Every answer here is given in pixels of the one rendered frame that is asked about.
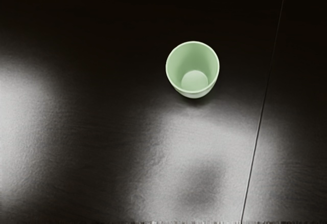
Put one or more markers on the light green cup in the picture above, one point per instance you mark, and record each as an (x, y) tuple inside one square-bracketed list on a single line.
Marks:
[(192, 65)]

